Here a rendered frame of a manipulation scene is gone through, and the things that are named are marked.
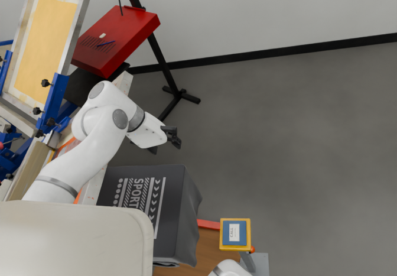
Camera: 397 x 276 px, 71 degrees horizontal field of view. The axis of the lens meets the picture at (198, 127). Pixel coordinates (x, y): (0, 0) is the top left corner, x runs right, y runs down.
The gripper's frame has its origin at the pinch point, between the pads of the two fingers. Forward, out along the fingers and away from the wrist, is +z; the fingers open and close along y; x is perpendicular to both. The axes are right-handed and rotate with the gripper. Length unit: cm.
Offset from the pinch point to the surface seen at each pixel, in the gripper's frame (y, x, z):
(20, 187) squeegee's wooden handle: -74, -4, -2
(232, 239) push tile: -2, -15, 54
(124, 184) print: -57, 12, 39
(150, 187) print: -43, 10, 43
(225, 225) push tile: -5, -9, 53
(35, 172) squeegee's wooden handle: -73, 4, 1
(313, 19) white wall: 46, 200, 128
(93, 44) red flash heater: -93, 113, 11
